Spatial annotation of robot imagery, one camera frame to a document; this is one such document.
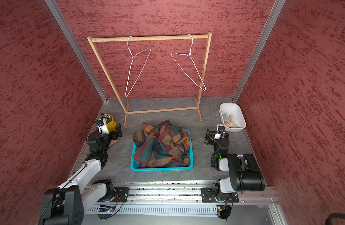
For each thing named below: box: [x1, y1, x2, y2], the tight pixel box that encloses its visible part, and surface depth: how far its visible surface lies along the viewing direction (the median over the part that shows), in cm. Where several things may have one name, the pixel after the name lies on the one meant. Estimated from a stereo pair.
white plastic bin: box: [218, 102, 247, 132], surface depth 109 cm
